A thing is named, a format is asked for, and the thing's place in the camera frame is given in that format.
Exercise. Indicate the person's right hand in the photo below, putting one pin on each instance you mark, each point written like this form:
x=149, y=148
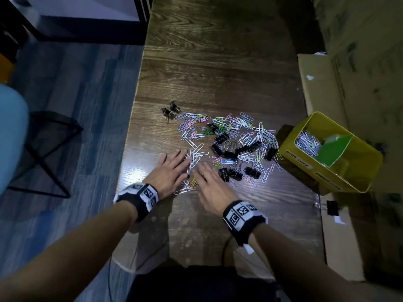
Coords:
x=215, y=193

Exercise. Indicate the person's left hand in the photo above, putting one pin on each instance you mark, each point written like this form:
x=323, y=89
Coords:
x=167, y=176

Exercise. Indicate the group of black binder clips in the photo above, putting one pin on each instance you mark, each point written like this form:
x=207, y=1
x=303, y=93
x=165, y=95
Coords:
x=252, y=172

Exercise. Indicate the small black binder clip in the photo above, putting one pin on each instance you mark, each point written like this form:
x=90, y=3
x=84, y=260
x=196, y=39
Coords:
x=165, y=113
x=175, y=107

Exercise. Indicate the single black binder clip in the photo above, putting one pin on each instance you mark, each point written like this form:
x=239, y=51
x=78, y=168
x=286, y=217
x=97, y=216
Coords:
x=332, y=208

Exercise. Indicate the yellow divided bin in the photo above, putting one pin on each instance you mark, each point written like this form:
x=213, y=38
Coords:
x=362, y=166

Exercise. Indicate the person's right forearm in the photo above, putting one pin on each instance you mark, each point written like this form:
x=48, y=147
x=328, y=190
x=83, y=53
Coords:
x=308, y=273

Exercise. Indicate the person's left forearm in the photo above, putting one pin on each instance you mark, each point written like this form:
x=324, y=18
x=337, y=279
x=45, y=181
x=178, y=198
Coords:
x=69, y=257

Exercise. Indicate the person's black clothing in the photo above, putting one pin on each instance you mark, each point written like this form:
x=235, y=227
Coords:
x=201, y=286

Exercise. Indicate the large printed cardboard box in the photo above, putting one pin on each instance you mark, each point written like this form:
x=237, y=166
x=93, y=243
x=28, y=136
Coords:
x=362, y=75

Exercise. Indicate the black left wristband with markers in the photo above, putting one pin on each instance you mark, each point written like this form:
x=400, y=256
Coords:
x=138, y=199

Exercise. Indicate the black wristband with markers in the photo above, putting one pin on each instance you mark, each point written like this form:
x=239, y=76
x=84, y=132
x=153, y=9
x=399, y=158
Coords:
x=244, y=221
x=138, y=199

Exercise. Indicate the black right wristband with markers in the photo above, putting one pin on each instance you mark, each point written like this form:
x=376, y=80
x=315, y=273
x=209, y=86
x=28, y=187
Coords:
x=244, y=221

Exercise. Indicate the green divider card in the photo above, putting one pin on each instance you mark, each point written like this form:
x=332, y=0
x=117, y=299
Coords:
x=333, y=150

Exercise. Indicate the black metal stool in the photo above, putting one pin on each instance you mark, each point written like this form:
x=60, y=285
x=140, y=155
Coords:
x=47, y=116

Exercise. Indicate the light blue object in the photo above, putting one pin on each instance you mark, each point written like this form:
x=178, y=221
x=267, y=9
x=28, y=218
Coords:
x=11, y=138

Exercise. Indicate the small white round object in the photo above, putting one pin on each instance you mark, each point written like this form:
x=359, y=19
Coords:
x=320, y=53

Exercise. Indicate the white furniture with black base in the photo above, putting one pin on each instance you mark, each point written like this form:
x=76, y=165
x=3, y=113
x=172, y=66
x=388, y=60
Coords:
x=78, y=15

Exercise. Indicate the orange object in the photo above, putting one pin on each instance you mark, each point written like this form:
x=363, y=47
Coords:
x=4, y=69

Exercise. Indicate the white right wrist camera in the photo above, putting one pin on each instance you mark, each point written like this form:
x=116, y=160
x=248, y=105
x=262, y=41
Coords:
x=248, y=249

